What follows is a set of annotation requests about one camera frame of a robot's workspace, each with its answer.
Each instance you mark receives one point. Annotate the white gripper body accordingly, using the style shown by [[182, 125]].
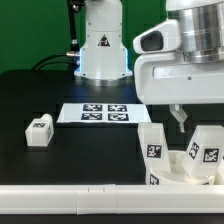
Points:
[[165, 79]]

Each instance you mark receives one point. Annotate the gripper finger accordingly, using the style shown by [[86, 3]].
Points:
[[179, 114]]

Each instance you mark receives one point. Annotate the white round stool seat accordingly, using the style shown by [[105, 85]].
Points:
[[177, 175]]

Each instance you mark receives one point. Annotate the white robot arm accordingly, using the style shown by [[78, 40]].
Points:
[[103, 58]]

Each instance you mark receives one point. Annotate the white sheet with markers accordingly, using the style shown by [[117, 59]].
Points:
[[103, 113]]

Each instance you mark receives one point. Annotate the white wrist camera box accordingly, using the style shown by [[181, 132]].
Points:
[[164, 37]]

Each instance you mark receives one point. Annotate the white front rail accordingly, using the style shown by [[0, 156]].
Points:
[[110, 199]]

